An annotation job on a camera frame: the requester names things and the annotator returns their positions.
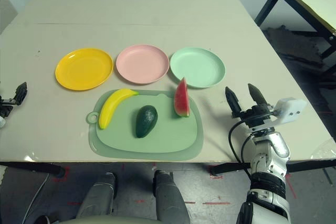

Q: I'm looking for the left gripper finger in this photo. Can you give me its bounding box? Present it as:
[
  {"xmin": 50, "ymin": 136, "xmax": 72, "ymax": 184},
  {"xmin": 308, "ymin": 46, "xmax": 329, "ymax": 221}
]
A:
[{"xmin": 14, "ymin": 81, "xmax": 28, "ymax": 105}]

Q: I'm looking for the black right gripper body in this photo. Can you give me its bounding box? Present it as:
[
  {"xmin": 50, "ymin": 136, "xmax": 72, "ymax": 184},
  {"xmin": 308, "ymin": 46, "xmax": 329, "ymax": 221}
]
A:
[{"xmin": 230, "ymin": 104, "xmax": 276, "ymax": 131}]

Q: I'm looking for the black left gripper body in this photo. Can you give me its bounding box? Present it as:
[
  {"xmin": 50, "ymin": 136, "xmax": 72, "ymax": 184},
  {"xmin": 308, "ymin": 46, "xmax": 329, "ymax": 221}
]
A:
[{"xmin": 0, "ymin": 98, "xmax": 17, "ymax": 116}]

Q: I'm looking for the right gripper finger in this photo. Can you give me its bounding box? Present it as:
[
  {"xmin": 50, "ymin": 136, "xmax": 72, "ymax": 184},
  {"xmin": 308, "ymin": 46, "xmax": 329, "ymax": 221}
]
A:
[
  {"xmin": 247, "ymin": 83, "xmax": 268, "ymax": 109},
  {"xmin": 225, "ymin": 86, "xmax": 242, "ymax": 116}
]

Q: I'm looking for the red toy watermelon slice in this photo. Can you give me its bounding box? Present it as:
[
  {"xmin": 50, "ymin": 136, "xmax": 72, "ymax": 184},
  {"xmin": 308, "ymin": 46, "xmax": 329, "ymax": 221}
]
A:
[{"xmin": 174, "ymin": 77, "xmax": 190, "ymax": 118}]

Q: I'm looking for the yellow toy banana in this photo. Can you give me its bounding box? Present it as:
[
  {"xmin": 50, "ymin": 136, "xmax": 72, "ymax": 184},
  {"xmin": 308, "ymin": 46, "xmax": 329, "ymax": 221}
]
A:
[{"xmin": 98, "ymin": 88, "xmax": 139, "ymax": 130}]

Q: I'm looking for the dark green toy avocado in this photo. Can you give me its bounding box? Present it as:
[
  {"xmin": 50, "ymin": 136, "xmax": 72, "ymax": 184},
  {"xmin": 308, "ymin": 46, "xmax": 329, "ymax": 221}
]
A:
[{"xmin": 135, "ymin": 105, "xmax": 159, "ymax": 139}]

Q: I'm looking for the mint green plastic plate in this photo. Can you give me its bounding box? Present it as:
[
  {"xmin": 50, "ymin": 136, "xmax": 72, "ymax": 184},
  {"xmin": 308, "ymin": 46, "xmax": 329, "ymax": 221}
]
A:
[{"xmin": 170, "ymin": 47, "xmax": 226, "ymax": 89}]

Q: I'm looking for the black foam floor mat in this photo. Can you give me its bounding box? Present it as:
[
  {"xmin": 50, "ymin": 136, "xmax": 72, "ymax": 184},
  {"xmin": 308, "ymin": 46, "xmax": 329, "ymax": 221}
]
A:
[{"xmin": 262, "ymin": 26, "xmax": 325, "ymax": 70}]

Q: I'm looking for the yellow plastic plate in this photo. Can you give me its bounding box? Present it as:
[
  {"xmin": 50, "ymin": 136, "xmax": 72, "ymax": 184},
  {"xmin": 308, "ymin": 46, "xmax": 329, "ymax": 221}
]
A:
[{"xmin": 55, "ymin": 48, "xmax": 114, "ymax": 91}]

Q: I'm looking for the black table foot bar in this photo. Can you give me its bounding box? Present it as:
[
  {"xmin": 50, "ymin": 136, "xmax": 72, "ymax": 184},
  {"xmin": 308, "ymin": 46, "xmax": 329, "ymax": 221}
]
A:
[
  {"xmin": 209, "ymin": 159, "xmax": 336, "ymax": 177},
  {"xmin": 0, "ymin": 161, "xmax": 66, "ymax": 179}
]

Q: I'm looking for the clear plastic film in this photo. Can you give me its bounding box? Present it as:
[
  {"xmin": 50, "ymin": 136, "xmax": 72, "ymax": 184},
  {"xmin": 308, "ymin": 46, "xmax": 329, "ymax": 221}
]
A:
[{"xmin": 312, "ymin": 138, "xmax": 336, "ymax": 161}]

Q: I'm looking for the green silicone cutting mat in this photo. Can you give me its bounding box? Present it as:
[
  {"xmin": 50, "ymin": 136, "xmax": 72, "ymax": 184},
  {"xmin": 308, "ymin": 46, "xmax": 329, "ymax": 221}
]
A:
[{"xmin": 86, "ymin": 89, "xmax": 204, "ymax": 161}]

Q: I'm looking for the pink plastic plate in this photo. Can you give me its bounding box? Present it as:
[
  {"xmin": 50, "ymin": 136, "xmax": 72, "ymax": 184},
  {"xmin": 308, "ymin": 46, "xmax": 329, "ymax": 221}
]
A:
[{"xmin": 115, "ymin": 45, "xmax": 170, "ymax": 86}]

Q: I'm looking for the grey robot right leg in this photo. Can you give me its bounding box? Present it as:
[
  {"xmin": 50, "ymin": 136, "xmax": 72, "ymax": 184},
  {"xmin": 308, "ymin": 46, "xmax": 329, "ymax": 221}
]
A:
[{"xmin": 153, "ymin": 170, "xmax": 191, "ymax": 224}]

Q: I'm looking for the grey robot leg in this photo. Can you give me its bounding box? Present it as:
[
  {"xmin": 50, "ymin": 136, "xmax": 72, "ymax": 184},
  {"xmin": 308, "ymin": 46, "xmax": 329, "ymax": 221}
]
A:
[
  {"xmin": 76, "ymin": 172, "xmax": 118, "ymax": 219},
  {"xmin": 153, "ymin": 170, "xmax": 191, "ymax": 224}
]

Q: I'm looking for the grey robot left leg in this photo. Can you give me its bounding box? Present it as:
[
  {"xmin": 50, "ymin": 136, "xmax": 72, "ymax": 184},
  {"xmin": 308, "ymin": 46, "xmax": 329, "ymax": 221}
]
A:
[{"xmin": 76, "ymin": 172, "xmax": 118, "ymax": 219}]

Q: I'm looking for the grey robot torso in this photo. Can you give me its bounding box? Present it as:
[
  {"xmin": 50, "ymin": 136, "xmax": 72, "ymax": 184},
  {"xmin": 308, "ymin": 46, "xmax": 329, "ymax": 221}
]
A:
[{"xmin": 56, "ymin": 215, "xmax": 158, "ymax": 224}]

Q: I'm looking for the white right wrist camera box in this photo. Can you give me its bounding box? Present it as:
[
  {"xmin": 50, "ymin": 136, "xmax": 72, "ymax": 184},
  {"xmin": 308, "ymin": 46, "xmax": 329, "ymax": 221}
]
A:
[{"xmin": 272, "ymin": 98, "xmax": 308, "ymax": 124}]

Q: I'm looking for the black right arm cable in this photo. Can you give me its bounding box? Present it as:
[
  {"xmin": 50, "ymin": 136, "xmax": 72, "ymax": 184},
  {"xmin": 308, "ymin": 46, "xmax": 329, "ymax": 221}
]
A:
[{"xmin": 227, "ymin": 120, "xmax": 254, "ymax": 180}]

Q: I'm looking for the thin white floor cable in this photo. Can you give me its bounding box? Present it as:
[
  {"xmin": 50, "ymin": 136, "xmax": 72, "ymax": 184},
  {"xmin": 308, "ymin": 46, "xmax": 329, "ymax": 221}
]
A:
[{"xmin": 22, "ymin": 173, "xmax": 50, "ymax": 224}]

